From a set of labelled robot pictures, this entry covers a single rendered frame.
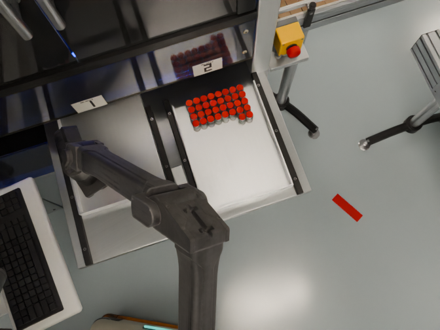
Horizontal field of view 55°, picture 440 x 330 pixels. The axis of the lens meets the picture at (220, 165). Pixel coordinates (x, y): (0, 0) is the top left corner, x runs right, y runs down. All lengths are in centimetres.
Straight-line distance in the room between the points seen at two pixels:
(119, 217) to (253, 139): 45
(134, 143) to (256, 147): 37
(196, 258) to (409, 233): 172
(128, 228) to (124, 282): 92
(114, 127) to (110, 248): 36
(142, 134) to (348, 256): 125
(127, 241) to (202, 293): 59
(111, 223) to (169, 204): 62
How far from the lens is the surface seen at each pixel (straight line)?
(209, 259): 67
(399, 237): 226
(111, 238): 127
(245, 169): 125
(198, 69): 121
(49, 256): 140
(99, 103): 123
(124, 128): 133
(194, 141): 128
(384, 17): 266
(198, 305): 70
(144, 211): 69
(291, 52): 126
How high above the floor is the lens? 210
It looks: 75 degrees down
